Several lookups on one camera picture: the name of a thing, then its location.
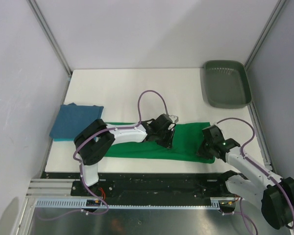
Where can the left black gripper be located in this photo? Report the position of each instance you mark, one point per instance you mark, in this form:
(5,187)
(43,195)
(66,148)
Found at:
(168,143)

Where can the aluminium frame post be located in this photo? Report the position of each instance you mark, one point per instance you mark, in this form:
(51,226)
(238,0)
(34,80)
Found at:
(49,35)
(275,14)

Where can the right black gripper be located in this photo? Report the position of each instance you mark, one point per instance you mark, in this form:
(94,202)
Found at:
(200,152)

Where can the grey plastic tray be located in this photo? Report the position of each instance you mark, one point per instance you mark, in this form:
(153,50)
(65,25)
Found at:
(226,84)

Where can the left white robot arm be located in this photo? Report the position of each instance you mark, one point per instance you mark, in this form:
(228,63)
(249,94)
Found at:
(94,142)

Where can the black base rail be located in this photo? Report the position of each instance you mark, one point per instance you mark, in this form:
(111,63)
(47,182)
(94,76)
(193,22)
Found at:
(114,184)

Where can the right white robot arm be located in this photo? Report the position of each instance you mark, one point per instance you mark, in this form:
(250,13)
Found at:
(269,192)

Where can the left aluminium frame post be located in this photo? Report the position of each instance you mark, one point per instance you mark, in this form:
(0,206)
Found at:
(49,35)

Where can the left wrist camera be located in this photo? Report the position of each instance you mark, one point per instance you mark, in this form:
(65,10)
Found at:
(174,120)

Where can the right aluminium frame post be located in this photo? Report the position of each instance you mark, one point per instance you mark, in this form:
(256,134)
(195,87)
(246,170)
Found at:
(275,14)

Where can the green t shirt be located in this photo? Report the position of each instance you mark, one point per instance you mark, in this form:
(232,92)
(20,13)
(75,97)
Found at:
(186,142)

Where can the blue t shirt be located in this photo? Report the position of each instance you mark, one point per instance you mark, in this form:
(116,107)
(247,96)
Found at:
(73,119)

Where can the grey slotted cable duct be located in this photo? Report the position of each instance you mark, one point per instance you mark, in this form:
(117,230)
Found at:
(212,204)

